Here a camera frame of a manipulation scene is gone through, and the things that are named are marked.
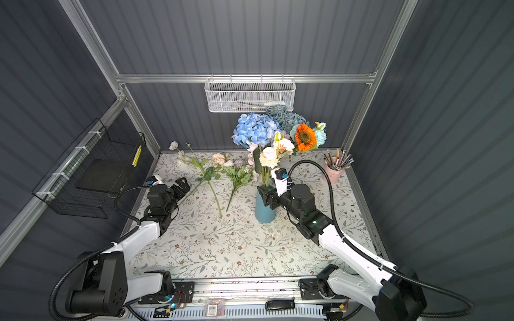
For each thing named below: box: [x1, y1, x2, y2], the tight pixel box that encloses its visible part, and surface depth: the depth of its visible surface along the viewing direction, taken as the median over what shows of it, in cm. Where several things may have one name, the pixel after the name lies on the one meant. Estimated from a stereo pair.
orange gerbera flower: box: [294, 123, 317, 152], surface depth 72 cm
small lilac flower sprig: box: [223, 157, 253, 212], surface depth 104 cm
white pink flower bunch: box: [246, 142, 259, 167], surface depth 85 cm
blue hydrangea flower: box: [231, 112, 282, 149], surface depth 65 cm
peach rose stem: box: [259, 131, 296, 188], surface depth 67 cm
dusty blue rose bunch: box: [265, 104, 310, 134], surface depth 84 cm
